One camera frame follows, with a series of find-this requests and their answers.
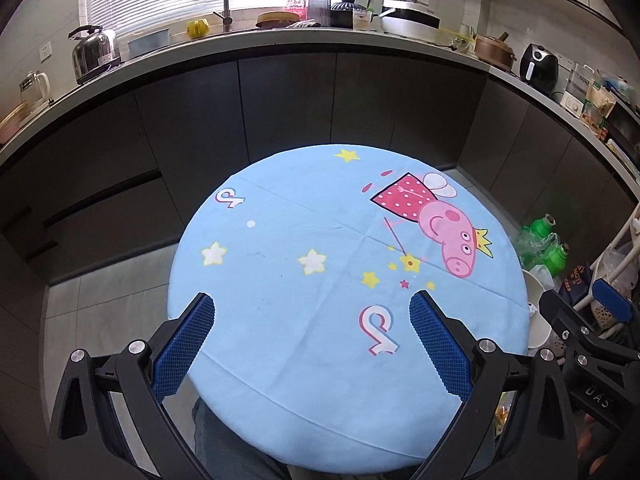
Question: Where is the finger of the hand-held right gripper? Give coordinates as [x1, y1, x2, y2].
[591, 279, 640, 358]
[539, 288, 613, 367]

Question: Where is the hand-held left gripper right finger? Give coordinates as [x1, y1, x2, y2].
[409, 290, 578, 480]

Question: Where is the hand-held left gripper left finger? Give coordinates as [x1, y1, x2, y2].
[50, 292, 216, 480]

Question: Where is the white trash bin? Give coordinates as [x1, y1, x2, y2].
[522, 266, 553, 350]

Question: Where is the person's right hand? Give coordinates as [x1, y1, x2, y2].
[577, 412, 603, 458]

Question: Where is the navy blue shopping bag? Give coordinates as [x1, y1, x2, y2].
[557, 262, 593, 306]

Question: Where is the beige plastic basket rack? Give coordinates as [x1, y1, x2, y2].
[582, 205, 640, 331]

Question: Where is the clear plastic bag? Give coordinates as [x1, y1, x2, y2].
[515, 220, 571, 273]

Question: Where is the person's leg in jeans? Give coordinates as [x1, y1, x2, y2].
[192, 397, 296, 480]

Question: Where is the blue cartoon printed tablecloth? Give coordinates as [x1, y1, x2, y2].
[166, 142, 531, 473]

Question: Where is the green snack packet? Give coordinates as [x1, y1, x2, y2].
[582, 77, 617, 133]

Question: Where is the white storage box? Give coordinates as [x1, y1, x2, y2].
[570, 62, 596, 93]

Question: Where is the black air fryer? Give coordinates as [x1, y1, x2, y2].
[519, 44, 560, 95]

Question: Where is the kitchen counter with dark cabinets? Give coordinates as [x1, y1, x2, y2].
[0, 27, 640, 286]

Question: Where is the copper coloured pot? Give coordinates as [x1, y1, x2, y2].
[474, 32, 517, 71]

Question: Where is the round bamboo basket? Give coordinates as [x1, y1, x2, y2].
[0, 102, 36, 143]

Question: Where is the glass teapot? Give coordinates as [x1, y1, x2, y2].
[19, 71, 53, 108]

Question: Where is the pale blue basin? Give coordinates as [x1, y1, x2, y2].
[127, 29, 171, 57]

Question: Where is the stainless steel kettle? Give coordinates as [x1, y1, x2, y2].
[68, 24, 122, 83]

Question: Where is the white electric cooker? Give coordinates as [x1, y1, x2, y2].
[378, 0, 442, 41]

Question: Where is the clear plastic cup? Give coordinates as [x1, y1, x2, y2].
[352, 0, 376, 32]

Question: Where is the round wooden bowl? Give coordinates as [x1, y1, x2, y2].
[256, 10, 301, 29]

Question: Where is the dark blue ceramic pot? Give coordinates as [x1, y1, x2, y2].
[330, 0, 368, 30]

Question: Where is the glass jar with red lid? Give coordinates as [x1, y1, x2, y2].
[306, 0, 332, 27]

